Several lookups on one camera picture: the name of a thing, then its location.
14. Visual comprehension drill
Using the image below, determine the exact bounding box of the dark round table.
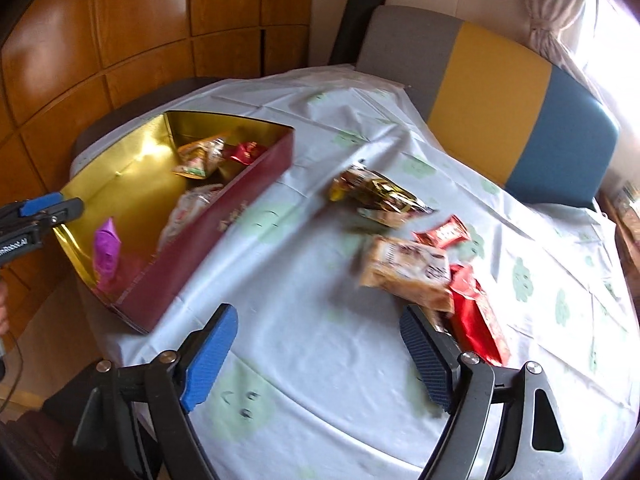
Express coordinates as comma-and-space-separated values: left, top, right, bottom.
70, 77, 221, 161

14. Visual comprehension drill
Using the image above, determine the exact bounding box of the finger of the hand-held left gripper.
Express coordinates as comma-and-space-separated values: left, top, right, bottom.
0, 192, 85, 236

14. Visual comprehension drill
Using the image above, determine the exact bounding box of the red gift box gold interior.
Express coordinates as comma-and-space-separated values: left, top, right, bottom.
52, 109, 296, 335

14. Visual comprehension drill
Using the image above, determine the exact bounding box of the purple snack packet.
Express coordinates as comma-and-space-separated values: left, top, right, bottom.
92, 216, 123, 286

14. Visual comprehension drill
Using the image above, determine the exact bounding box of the grey yellow blue sofa back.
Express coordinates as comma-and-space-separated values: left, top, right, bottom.
355, 5, 621, 208

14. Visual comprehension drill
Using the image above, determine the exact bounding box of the dark brown gold snack packet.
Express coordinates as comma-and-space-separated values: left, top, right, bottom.
329, 160, 435, 226

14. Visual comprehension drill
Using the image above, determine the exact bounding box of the beige cookie packet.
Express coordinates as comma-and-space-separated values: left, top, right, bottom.
359, 235, 456, 313

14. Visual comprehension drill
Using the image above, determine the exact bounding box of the small red snack packet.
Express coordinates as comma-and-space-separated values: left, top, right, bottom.
412, 214, 473, 250

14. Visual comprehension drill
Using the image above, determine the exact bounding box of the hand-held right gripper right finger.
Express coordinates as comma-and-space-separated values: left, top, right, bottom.
400, 305, 568, 480

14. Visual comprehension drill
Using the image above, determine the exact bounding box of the pale green printed tablecloth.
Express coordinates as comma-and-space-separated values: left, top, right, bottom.
67, 65, 633, 480

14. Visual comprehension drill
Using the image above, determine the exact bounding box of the beige tied curtain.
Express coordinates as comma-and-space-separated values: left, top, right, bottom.
520, 0, 601, 76

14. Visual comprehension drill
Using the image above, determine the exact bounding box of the shiny red snack packet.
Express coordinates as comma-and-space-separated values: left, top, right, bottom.
222, 141, 268, 167

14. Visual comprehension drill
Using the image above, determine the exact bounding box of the black cable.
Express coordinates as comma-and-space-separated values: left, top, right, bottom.
0, 330, 26, 413

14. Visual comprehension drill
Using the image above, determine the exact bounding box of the black rolled mat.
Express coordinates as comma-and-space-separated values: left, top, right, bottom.
327, 0, 388, 66

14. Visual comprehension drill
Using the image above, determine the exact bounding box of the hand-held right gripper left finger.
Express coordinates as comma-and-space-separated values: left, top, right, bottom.
72, 304, 239, 480

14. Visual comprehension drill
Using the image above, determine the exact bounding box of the large red snack packet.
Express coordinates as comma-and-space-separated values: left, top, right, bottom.
447, 264, 512, 367

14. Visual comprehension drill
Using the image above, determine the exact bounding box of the golden clear snack packet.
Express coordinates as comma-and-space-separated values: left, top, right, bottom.
172, 135, 228, 181

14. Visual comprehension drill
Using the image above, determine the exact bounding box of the long white snack packet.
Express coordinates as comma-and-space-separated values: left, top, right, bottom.
157, 184, 226, 256

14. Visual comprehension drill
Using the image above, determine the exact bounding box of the window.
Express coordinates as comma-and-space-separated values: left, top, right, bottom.
582, 0, 640, 111

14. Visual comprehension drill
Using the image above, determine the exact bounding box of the wooden wardrobe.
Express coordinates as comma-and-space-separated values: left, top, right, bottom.
0, 0, 316, 351

